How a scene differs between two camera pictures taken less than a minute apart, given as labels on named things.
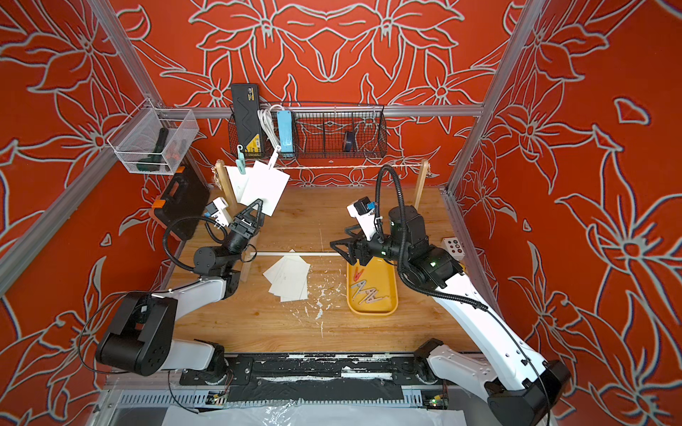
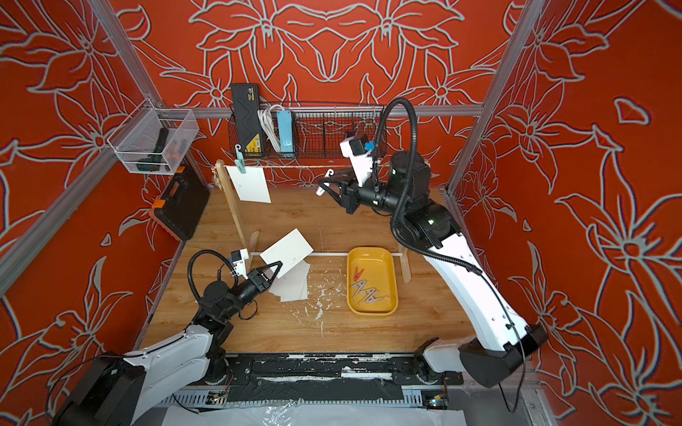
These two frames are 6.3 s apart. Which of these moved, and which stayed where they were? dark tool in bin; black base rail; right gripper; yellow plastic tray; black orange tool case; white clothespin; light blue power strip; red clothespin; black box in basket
Moved: white clothespin; right gripper
Stayed: light blue power strip; black base rail; black box in basket; yellow plastic tray; red clothespin; dark tool in bin; black orange tool case
